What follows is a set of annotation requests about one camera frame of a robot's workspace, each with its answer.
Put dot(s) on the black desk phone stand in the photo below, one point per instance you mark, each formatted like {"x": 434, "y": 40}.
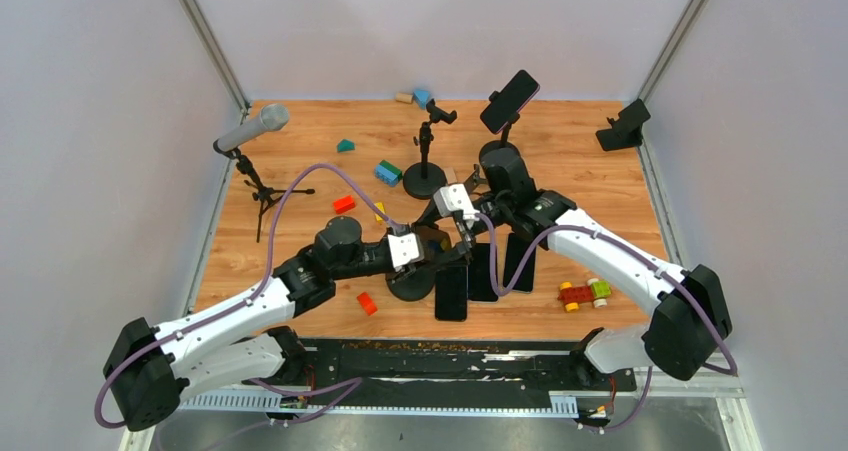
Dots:
{"x": 626, "y": 130}

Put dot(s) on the red lego toy car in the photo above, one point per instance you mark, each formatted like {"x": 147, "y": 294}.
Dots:
{"x": 595, "y": 292}

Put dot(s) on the black stand of phone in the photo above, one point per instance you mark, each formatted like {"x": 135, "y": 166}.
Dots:
{"x": 422, "y": 179}

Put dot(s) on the black ball-joint phone stand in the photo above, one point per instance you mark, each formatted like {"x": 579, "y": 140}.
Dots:
{"x": 411, "y": 283}

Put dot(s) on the beige wooden block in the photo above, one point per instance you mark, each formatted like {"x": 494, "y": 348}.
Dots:
{"x": 450, "y": 175}

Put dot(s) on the purple-edged phone on pole stand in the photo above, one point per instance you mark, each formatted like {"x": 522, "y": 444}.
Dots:
{"x": 509, "y": 101}

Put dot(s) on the blue triangular block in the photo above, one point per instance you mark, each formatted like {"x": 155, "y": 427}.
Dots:
{"x": 421, "y": 97}

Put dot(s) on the orange red block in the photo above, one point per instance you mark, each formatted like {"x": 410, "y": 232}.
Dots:
{"x": 367, "y": 303}

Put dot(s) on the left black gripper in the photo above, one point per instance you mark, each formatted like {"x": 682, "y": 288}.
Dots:
{"x": 412, "y": 272}

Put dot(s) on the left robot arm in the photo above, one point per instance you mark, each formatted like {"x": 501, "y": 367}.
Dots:
{"x": 153, "y": 368}

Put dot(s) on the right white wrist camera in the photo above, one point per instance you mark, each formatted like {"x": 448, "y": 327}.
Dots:
{"x": 452, "y": 199}

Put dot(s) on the black round pole stand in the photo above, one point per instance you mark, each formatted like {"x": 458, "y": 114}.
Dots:
{"x": 503, "y": 140}

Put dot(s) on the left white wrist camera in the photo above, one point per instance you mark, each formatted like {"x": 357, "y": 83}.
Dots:
{"x": 405, "y": 250}

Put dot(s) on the grey microphone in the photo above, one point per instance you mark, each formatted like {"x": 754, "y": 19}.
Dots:
{"x": 271, "y": 118}

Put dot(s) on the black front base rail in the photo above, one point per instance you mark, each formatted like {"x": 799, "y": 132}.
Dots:
{"x": 448, "y": 375}

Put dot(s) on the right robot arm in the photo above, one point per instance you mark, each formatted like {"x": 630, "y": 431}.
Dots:
{"x": 689, "y": 317}

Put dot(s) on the black microphone tripod stand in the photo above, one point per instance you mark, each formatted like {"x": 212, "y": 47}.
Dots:
{"x": 266, "y": 197}

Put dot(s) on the blue green lego brick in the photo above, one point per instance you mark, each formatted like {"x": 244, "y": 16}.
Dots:
{"x": 388, "y": 173}

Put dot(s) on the teal triangular block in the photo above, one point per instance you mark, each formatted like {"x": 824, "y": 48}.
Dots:
{"x": 345, "y": 145}

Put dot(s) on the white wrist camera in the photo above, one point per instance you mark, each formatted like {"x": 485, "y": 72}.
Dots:
{"x": 452, "y": 199}
{"x": 405, "y": 250}

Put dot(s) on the tan wooden cylinder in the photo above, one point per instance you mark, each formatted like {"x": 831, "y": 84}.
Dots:
{"x": 404, "y": 97}

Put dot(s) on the red wooden block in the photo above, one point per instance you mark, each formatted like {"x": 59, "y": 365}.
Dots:
{"x": 344, "y": 204}

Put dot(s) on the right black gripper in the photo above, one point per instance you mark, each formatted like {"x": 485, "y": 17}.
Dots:
{"x": 430, "y": 217}

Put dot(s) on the yellow wooden block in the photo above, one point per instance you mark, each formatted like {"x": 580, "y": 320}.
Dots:
{"x": 379, "y": 216}

